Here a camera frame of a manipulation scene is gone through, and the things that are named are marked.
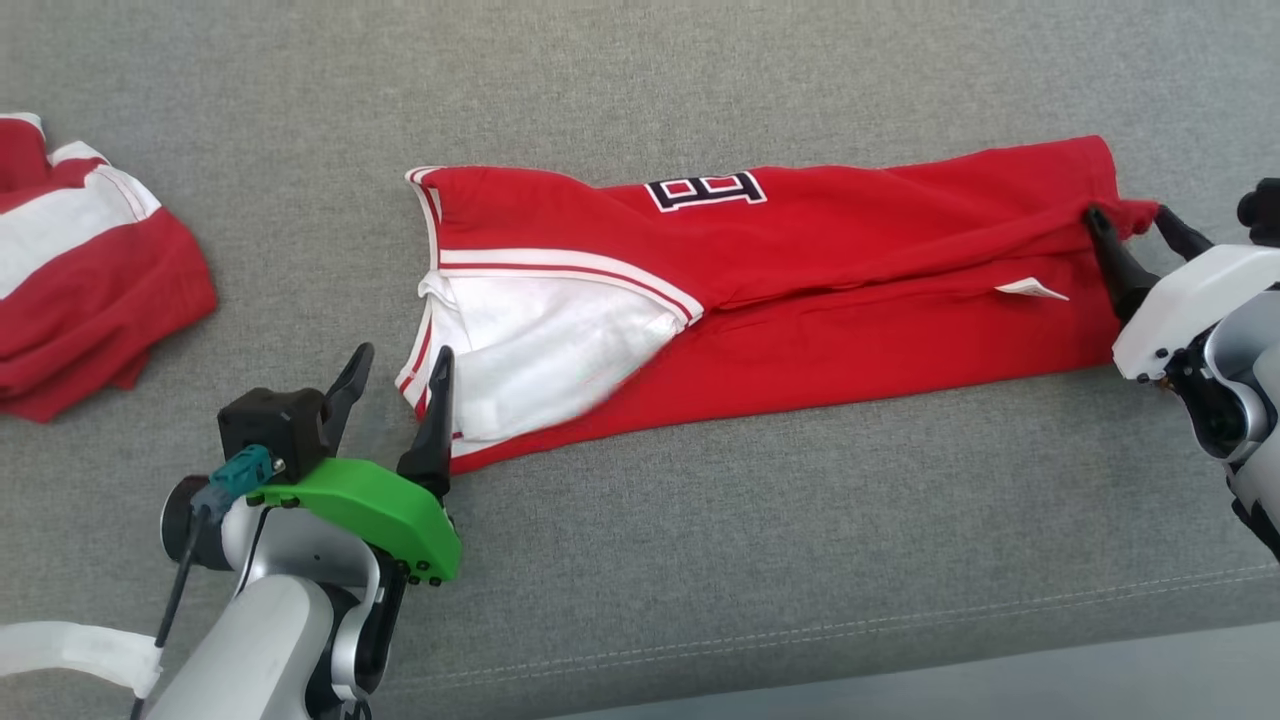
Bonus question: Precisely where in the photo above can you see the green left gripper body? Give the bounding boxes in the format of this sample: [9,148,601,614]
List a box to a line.
[248,457,463,587]

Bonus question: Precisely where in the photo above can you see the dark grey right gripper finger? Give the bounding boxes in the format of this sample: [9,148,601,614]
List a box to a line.
[1155,205,1215,264]
[1085,206,1162,324]

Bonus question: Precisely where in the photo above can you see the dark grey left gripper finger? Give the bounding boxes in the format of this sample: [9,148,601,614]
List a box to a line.
[321,343,376,453]
[397,346,456,499]

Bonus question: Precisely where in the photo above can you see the teal plug left camera cable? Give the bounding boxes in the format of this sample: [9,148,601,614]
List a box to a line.
[128,445,286,720]

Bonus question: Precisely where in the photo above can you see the red shorts with white stripe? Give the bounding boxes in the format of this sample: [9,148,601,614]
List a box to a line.
[0,112,218,423]

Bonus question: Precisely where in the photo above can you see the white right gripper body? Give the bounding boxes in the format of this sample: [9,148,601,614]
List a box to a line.
[1112,245,1280,384]

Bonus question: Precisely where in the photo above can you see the red shirt with white sleeves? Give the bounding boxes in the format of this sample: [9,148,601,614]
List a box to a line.
[395,135,1161,476]

